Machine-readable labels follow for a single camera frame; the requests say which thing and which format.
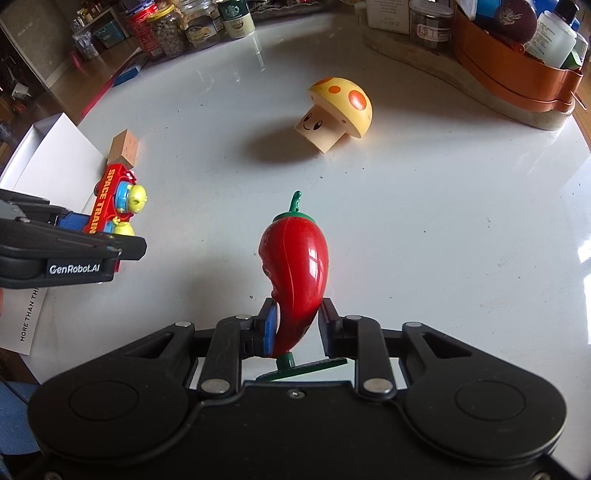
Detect wooden board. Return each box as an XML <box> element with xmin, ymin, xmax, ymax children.
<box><xmin>362</xmin><ymin>28</ymin><xmax>575</xmax><ymax>131</ymax></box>

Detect yellow mushroom toy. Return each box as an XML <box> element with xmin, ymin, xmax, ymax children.
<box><xmin>295</xmin><ymin>76</ymin><xmax>373</xmax><ymax>153</ymax></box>

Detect red toy train green aliens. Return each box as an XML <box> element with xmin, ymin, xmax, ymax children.
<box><xmin>87</xmin><ymin>166</ymin><xmax>148</xmax><ymax>278</ymax></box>

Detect small dark jar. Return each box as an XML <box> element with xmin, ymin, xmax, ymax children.
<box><xmin>409</xmin><ymin>0</ymin><xmax>455</xmax><ymax>44</ymax></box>

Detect nut jar yellow lid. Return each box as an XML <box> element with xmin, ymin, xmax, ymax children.
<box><xmin>147</xmin><ymin>4</ymin><xmax>185</xmax><ymax>58</ymax></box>

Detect flat blue box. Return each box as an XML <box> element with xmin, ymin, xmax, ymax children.
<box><xmin>113</xmin><ymin>65</ymin><xmax>148</xmax><ymax>86</ymax></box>

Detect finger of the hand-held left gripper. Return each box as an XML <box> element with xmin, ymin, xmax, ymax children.
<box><xmin>0</xmin><ymin>189</ymin><xmax>95</xmax><ymax>234</ymax></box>
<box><xmin>46</xmin><ymin>227</ymin><xmax>147</xmax><ymax>261</ymax></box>

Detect green white coffee can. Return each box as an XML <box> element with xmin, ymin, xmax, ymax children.
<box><xmin>217</xmin><ymin>0</ymin><xmax>256</xmax><ymax>38</ymax></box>

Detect glass jar clear lid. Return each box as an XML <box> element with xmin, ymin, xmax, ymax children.
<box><xmin>182</xmin><ymin>0</ymin><xmax>222</xmax><ymax>51</ymax></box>

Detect tray of snack packets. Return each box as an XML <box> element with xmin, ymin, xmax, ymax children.
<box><xmin>252</xmin><ymin>0</ymin><xmax>356</xmax><ymax>21</ymax></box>

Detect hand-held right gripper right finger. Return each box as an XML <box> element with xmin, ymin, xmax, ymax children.
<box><xmin>322</xmin><ymin>298</ymin><xmax>513</xmax><ymax>401</ymax></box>

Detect red chili pepper toy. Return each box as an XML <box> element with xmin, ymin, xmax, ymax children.
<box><xmin>255</xmin><ymin>191</ymin><xmax>349</xmax><ymax>381</ymax></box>

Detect white bottle black cap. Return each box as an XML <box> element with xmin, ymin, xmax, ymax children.
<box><xmin>524</xmin><ymin>0</ymin><xmax>580</xmax><ymax>69</ymax></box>

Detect orange basket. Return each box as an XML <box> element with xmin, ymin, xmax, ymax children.
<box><xmin>450</xmin><ymin>4</ymin><xmax>583</xmax><ymax>114</ymax></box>

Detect tall white carton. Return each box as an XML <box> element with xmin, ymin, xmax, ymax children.
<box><xmin>366</xmin><ymin>0</ymin><xmax>411</xmax><ymax>34</ymax></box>

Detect white cardboard box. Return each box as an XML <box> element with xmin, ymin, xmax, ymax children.
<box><xmin>0</xmin><ymin>112</ymin><xmax>109</xmax><ymax>358</ymax></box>

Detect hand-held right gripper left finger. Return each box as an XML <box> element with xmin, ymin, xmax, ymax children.
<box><xmin>83</xmin><ymin>298</ymin><xmax>280</xmax><ymax>401</ymax></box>

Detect small wooden block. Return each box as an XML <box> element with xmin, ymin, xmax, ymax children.
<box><xmin>107</xmin><ymin>129</ymin><xmax>140</xmax><ymax>169</ymax></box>

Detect teal storage box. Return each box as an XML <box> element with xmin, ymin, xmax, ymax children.
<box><xmin>92</xmin><ymin>21</ymin><xmax>125</xmax><ymax>49</ymax></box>

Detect tall red can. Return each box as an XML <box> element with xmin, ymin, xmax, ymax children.
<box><xmin>127</xmin><ymin>0</ymin><xmax>162</xmax><ymax>58</ymax></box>

